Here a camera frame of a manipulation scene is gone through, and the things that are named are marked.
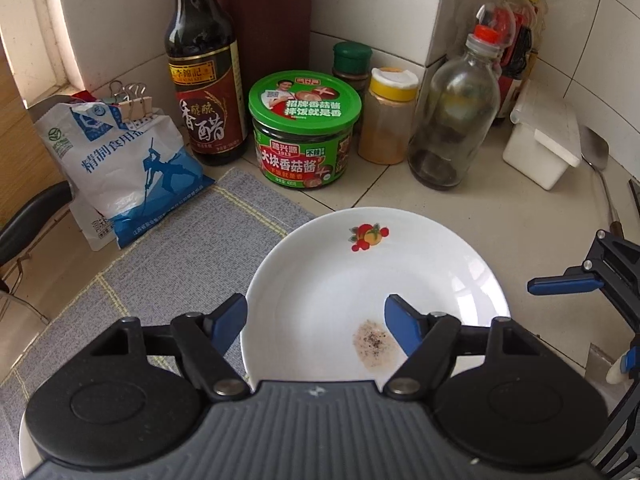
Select yellow lid spice jar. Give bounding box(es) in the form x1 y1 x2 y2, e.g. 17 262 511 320
358 67 420 166

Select bamboo cutting board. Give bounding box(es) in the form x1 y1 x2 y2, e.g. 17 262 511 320
0 52 63 226

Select dark red knife block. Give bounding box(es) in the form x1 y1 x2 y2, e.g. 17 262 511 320
218 0 311 91

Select santoku knife black handle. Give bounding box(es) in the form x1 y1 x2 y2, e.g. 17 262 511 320
0 181 73 266

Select white plastic lidded box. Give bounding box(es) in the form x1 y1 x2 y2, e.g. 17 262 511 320
502 80 582 191

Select red label sauce bottle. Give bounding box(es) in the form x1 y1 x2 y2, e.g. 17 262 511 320
496 0 537 120

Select grey checked table mat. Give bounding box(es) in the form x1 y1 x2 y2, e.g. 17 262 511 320
1 168 314 479

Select green lid mushroom sauce jar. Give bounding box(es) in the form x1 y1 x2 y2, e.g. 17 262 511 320
248 70 362 190

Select metal wire board rack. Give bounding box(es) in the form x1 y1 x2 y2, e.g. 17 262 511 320
0 255 50 325

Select clear glass bottle red cap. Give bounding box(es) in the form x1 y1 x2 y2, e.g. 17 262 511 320
408 25 501 190

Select oil bottle gold cap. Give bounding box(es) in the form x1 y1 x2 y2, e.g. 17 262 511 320
472 0 516 51

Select metal binder clips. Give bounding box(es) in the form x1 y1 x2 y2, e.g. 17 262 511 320
108 80 153 122

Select dark vinegar bottle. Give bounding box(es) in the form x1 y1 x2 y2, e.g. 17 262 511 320
165 0 248 166

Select green lid small jar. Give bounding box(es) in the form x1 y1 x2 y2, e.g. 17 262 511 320
332 41 372 136

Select blue white salt bag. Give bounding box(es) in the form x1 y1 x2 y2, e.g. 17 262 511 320
35 102 214 248

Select white plate with pepper stain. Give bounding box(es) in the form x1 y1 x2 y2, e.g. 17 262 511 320
25 207 509 479

